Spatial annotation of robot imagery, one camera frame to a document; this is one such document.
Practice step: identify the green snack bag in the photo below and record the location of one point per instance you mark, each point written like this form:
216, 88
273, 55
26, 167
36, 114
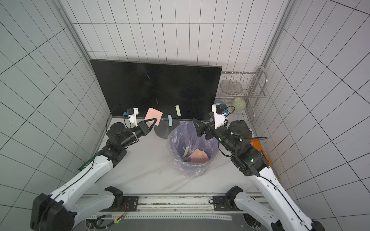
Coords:
83, 166

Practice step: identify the orange candy bag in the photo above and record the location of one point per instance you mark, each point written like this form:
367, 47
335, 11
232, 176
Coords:
260, 147

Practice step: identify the glass dish on rack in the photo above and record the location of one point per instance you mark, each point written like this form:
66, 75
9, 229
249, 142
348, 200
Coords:
231, 87

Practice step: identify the purple bin with plastic liner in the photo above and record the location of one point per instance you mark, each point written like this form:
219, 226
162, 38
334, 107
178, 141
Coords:
185, 135

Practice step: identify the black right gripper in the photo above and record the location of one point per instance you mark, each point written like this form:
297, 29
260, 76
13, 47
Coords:
209, 131

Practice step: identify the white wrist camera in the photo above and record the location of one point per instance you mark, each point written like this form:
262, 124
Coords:
132, 115
220, 114

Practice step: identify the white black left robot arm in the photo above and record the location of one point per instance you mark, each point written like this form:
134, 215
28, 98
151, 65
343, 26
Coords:
63, 209

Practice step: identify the light green bowl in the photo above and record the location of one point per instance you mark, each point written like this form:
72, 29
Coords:
239, 104

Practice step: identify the steel dish rack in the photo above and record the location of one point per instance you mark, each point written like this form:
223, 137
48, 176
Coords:
254, 88

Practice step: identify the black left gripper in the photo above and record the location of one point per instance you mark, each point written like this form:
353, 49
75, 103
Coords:
144, 127

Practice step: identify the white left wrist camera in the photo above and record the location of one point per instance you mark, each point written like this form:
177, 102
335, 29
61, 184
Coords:
132, 115

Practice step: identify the yellow-green sticky flag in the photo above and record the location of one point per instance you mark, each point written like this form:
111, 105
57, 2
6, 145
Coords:
178, 110

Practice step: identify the green narrow sticky flag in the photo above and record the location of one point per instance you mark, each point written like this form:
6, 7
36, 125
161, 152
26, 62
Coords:
185, 152

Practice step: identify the pink sticky note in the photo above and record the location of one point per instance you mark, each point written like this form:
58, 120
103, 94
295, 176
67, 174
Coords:
153, 113
199, 157

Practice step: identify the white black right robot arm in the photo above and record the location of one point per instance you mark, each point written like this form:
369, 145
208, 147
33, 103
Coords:
238, 143

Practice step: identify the grey round monitor stand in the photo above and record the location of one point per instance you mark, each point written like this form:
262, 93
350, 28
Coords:
164, 129

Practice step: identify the blue sticky flag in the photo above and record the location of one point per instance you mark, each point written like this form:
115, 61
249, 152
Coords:
170, 120

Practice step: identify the blue bowl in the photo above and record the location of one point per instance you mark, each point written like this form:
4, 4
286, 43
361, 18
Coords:
219, 102

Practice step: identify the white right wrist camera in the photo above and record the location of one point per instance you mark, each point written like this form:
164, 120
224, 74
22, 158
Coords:
220, 114

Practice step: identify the black computer monitor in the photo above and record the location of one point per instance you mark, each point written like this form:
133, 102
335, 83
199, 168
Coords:
141, 85

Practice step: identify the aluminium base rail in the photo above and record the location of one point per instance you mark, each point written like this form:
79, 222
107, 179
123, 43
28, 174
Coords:
173, 206

